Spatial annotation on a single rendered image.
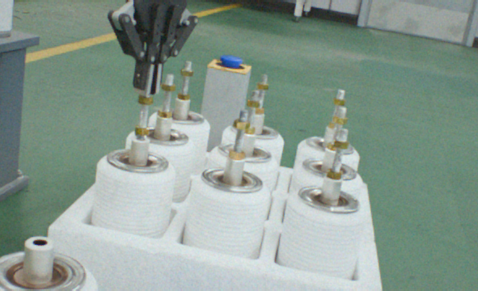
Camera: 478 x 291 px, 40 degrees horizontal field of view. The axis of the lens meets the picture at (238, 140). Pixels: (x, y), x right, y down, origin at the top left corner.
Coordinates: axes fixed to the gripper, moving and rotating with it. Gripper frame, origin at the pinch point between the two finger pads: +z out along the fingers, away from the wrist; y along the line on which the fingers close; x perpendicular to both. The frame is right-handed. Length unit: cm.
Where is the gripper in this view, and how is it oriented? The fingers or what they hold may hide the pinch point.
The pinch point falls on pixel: (147, 78)
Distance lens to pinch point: 78.4
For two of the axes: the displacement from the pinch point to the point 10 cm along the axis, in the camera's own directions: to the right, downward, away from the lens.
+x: -7.8, -3.0, 5.5
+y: 6.0, -1.4, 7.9
